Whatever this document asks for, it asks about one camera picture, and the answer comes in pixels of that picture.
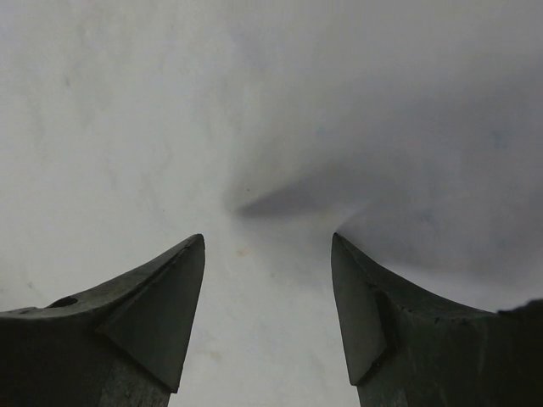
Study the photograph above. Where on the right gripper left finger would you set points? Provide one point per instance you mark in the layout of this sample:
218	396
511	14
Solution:
121	343

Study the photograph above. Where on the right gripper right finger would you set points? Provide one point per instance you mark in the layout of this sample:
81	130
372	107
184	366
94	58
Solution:
406	346

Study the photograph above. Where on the cream white t-shirt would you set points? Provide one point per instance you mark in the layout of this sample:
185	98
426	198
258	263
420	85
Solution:
414	128

